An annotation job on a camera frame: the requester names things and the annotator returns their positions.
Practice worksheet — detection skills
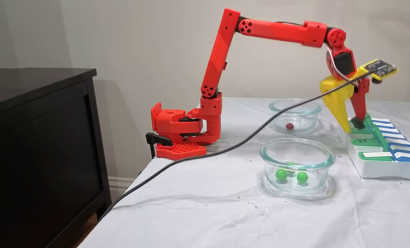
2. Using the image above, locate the black camera cable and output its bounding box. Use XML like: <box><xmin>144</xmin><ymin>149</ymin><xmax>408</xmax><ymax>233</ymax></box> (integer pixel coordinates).
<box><xmin>98</xmin><ymin>71</ymin><xmax>372</xmax><ymax>221</ymax></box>

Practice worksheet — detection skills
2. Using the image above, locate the black table clamp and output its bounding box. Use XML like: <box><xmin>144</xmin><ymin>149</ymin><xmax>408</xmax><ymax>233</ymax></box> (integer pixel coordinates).
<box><xmin>145</xmin><ymin>132</ymin><xmax>173</xmax><ymax>159</ymax></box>

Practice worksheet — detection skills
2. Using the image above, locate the weekly pill organizer box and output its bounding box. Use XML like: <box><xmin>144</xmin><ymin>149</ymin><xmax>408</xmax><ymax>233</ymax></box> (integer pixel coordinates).
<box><xmin>337</xmin><ymin>113</ymin><xmax>410</xmax><ymax>181</ymax></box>

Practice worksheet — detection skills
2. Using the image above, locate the black wooden cabinet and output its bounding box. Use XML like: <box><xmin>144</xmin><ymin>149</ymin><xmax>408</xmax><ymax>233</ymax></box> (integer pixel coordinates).
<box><xmin>0</xmin><ymin>68</ymin><xmax>112</xmax><ymax>248</ymax></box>

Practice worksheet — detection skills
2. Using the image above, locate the glass bowl with teal rim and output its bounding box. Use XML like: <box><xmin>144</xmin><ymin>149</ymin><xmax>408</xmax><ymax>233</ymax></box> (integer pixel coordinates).
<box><xmin>259</xmin><ymin>138</ymin><xmax>336</xmax><ymax>194</ymax></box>
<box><xmin>269</xmin><ymin>99</ymin><xmax>322</xmax><ymax>135</ymax></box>

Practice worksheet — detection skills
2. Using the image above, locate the white tablecloth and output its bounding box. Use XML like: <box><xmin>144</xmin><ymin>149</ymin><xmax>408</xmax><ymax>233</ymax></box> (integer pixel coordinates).
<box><xmin>78</xmin><ymin>97</ymin><xmax>410</xmax><ymax>248</ymax></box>

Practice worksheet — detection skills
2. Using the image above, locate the white servo wire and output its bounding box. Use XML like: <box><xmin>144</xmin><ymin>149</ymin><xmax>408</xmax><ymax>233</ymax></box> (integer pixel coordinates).
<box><xmin>327</xmin><ymin>46</ymin><xmax>360</xmax><ymax>86</ymax></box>

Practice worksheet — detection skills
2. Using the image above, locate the black camera board yellow holder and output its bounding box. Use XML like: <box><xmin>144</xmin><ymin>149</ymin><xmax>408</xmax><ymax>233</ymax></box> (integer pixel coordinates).
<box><xmin>359</xmin><ymin>59</ymin><xmax>399</xmax><ymax>84</ymax></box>

